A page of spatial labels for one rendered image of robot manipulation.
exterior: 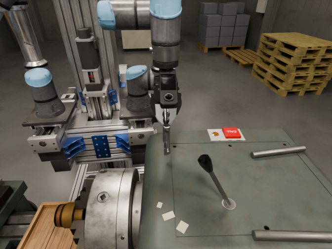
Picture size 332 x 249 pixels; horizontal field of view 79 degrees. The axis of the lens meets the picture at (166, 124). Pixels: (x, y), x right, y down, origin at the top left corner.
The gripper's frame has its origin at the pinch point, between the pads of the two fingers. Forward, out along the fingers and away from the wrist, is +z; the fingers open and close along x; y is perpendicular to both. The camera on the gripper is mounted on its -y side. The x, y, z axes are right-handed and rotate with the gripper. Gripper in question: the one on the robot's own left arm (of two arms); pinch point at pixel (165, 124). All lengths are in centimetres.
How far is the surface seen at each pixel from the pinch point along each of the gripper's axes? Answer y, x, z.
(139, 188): -9.6, 9.5, 19.0
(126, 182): -10.9, 12.9, 14.0
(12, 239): -6, 67, 54
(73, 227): -17.0, 30.9, 27.8
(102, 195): -15.0, 19.8, 14.9
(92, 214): -19.9, 21.8, 16.4
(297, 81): 286, -257, 109
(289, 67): 292, -235, 84
